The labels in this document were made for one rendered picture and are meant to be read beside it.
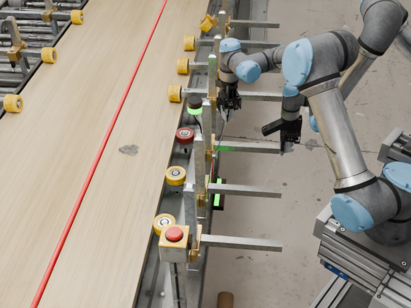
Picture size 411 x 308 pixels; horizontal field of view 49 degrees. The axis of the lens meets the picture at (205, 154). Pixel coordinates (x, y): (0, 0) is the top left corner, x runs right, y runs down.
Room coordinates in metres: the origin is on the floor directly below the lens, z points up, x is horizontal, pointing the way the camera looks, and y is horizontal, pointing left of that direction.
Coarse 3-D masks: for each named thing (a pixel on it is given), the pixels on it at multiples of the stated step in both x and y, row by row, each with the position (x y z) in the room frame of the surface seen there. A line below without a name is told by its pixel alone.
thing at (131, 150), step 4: (132, 144) 1.45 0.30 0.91; (120, 148) 1.42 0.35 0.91; (124, 148) 1.43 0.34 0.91; (128, 148) 1.43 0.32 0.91; (132, 148) 1.41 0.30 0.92; (136, 148) 1.43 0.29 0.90; (124, 152) 1.41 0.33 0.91; (128, 152) 1.41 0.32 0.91; (132, 152) 1.41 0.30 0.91; (136, 152) 1.41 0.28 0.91
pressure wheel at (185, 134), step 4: (180, 128) 1.56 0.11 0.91; (184, 128) 1.56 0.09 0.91; (188, 128) 1.56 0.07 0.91; (176, 132) 1.53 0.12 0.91; (180, 132) 1.54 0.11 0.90; (184, 132) 1.53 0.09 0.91; (188, 132) 1.54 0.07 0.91; (192, 132) 1.53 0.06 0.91; (176, 136) 1.51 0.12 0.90; (180, 136) 1.50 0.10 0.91; (184, 136) 1.50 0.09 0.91; (188, 136) 1.50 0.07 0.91; (192, 136) 1.51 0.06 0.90; (176, 140) 1.51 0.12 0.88; (180, 140) 1.49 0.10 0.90; (184, 140) 1.49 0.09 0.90; (188, 140) 1.49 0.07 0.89; (192, 140) 1.51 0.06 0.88; (184, 148) 1.53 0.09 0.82
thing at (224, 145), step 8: (184, 144) 1.51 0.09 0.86; (192, 144) 1.51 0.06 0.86; (216, 144) 1.50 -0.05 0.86; (224, 144) 1.50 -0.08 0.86; (232, 144) 1.50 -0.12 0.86; (240, 144) 1.50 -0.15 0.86; (248, 144) 1.50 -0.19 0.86; (256, 144) 1.50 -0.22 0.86; (264, 144) 1.50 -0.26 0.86; (272, 144) 1.50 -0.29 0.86; (256, 152) 1.48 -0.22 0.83; (264, 152) 1.47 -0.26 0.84; (272, 152) 1.47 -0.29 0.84
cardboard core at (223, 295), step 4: (220, 292) 1.27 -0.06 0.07; (224, 292) 1.26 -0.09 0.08; (228, 292) 1.26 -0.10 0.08; (220, 296) 1.25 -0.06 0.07; (224, 296) 1.24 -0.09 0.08; (228, 296) 1.24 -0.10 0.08; (232, 296) 1.25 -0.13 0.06; (220, 300) 1.22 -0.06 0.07; (224, 300) 1.22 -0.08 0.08; (228, 300) 1.22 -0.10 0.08; (232, 300) 1.23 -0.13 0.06; (220, 304) 1.20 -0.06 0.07; (224, 304) 1.20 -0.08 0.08; (228, 304) 1.20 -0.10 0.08; (232, 304) 1.21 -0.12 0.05
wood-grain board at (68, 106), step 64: (128, 0) 2.98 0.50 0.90; (192, 0) 2.96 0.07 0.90; (64, 64) 2.14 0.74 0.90; (128, 64) 2.13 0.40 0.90; (0, 128) 1.59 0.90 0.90; (64, 128) 1.58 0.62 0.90; (128, 128) 1.57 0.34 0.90; (0, 192) 1.19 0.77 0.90; (64, 192) 1.19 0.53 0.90; (128, 192) 1.18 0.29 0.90; (0, 256) 0.90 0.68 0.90; (64, 256) 0.90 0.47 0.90; (128, 256) 0.89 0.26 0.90
